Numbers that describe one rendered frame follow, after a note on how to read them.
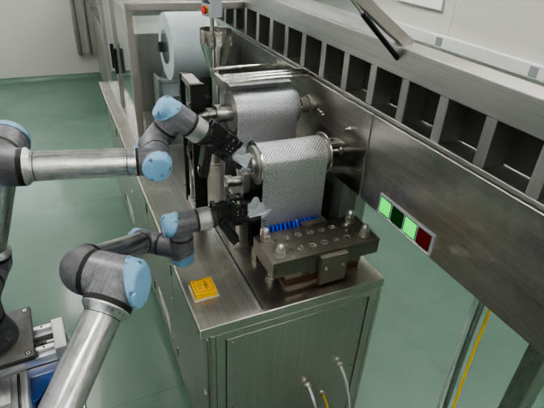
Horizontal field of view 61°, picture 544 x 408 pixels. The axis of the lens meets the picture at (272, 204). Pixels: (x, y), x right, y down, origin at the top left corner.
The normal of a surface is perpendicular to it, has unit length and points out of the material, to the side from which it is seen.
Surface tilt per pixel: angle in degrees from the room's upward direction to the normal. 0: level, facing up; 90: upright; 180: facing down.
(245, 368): 90
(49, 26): 90
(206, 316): 0
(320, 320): 90
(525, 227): 90
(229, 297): 0
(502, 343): 0
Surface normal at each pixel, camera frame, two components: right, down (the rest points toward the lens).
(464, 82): -0.91, 0.18
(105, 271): -0.13, -0.49
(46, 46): 0.41, 0.49
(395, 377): 0.05, -0.85
